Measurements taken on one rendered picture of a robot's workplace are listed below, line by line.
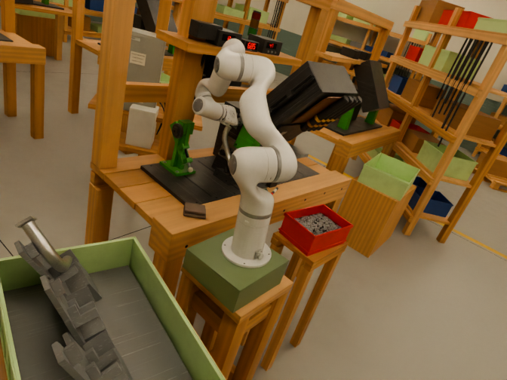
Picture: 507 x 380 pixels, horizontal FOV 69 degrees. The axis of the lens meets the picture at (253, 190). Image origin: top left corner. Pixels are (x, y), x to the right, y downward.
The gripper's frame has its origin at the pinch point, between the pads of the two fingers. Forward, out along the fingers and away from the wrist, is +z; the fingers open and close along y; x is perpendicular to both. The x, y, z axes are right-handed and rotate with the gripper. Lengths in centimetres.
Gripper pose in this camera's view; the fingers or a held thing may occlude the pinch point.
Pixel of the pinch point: (238, 120)
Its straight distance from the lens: 201.2
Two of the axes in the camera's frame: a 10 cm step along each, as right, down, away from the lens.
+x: -8.0, 2.6, 5.3
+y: -1.7, -9.6, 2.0
